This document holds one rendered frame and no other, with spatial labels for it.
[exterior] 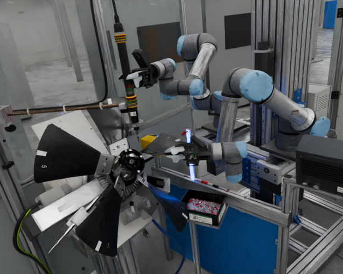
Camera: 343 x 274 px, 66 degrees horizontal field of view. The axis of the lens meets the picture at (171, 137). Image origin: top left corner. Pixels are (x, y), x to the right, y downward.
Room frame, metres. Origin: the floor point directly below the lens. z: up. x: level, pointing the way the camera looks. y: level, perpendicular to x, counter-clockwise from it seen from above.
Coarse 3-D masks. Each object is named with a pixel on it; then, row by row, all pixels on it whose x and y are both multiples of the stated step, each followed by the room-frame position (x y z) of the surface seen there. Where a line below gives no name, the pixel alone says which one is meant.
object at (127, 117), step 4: (120, 104) 1.07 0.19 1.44; (124, 104) 1.07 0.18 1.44; (120, 108) 1.07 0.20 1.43; (124, 108) 1.07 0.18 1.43; (124, 112) 1.07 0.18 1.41; (128, 112) 1.08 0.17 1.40; (128, 116) 1.07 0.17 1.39; (128, 120) 1.07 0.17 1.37; (140, 120) 1.09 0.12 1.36; (128, 124) 1.06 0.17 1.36; (132, 124) 1.05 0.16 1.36; (136, 124) 1.05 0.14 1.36; (140, 124) 1.06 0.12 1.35
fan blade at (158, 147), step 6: (156, 138) 1.27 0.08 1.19; (162, 138) 1.26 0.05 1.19; (174, 138) 1.26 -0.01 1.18; (150, 144) 1.21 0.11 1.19; (156, 144) 1.20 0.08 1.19; (162, 144) 1.19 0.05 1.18; (168, 144) 1.19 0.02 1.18; (174, 144) 1.20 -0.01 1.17; (144, 150) 1.13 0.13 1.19; (150, 150) 1.13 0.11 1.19; (156, 150) 1.12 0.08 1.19; (162, 150) 1.12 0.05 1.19
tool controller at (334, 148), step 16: (304, 144) 0.91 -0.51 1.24; (320, 144) 0.89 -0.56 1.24; (336, 144) 0.86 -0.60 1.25; (304, 160) 0.87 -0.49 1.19; (320, 160) 0.83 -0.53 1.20; (336, 160) 0.80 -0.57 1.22; (304, 176) 0.89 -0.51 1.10; (320, 176) 0.85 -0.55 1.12; (336, 176) 0.81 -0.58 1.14; (336, 192) 0.82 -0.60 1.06
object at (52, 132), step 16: (48, 128) 0.94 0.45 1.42; (48, 144) 0.92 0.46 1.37; (64, 144) 0.94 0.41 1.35; (80, 144) 0.96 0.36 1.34; (48, 160) 0.90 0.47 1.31; (64, 160) 0.92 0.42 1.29; (80, 160) 0.94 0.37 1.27; (96, 160) 0.96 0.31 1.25; (48, 176) 0.89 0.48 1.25; (64, 176) 0.91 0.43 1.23
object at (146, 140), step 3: (147, 135) 1.60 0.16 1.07; (150, 135) 1.60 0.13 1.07; (144, 138) 1.56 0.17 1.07; (147, 138) 1.56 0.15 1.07; (150, 138) 1.55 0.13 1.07; (153, 138) 1.55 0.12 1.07; (141, 141) 1.56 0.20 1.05; (144, 141) 1.54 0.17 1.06; (147, 141) 1.52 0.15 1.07; (150, 141) 1.50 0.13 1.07; (141, 144) 1.56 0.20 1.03; (144, 144) 1.54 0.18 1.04; (147, 144) 1.52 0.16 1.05; (144, 147) 1.54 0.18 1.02; (159, 156) 1.46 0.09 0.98
